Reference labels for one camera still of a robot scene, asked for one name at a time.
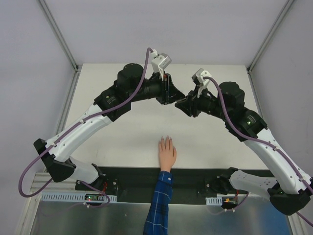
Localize mannequin hand with long nails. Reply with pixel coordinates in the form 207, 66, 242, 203
158, 136, 177, 172

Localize blue plaid sleeve forearm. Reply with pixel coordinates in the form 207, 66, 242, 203
143, 171, 173, 235

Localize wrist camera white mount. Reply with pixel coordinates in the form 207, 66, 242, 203
151, 49, 172, 80
191, 68, 212, 98

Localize white slotted cable duct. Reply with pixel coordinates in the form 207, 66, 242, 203
41, 192, 117, 203
205, 196, 223, 206

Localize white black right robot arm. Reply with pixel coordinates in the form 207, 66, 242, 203
175, 82, 313, 215

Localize right white slotted cable duct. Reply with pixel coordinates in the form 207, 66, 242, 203
205, 196, 223, 206

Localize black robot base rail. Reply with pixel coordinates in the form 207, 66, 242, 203
74, 165, 269, 205

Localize left aluminium frame post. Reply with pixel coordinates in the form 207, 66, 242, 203
38, 0, 83, 73

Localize shiny metal front plate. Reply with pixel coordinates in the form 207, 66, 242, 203
31, 196, 291, 235

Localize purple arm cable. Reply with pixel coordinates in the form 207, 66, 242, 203
202, 76, 313, 224
19, 47, 157, 209

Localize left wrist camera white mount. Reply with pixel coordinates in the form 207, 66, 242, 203
151, 49, 172, 80

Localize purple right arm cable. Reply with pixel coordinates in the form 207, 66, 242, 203
202, 76, 313, 224

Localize aluminium frame post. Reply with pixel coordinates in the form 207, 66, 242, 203
247, 0, 296, 74
38, 0, 83, 73

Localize left white slotted cable duct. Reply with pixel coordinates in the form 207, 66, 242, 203
41, 192, 117, 203

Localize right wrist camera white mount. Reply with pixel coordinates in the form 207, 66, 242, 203
191, 68, 212, 98

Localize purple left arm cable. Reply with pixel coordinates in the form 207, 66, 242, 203
19, 47, 157, 209

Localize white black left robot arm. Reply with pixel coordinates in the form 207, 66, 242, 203
34, 63, 184, 190

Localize right aluminium frame post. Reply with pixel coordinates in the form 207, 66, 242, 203
247, 0, 296, 74

